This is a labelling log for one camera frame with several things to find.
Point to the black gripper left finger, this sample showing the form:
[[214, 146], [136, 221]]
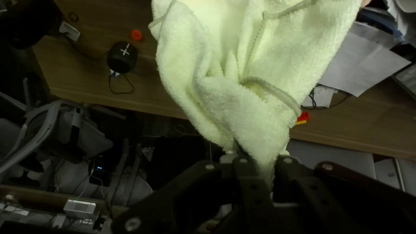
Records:
[[197, 195]]

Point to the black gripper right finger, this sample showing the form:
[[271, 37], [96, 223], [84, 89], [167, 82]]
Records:
[[334, 199]]

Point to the pale yellow towel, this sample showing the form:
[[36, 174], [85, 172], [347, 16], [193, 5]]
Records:
[[241, 69]]

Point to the black round speaker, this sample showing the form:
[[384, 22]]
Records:
[[123, 57]]

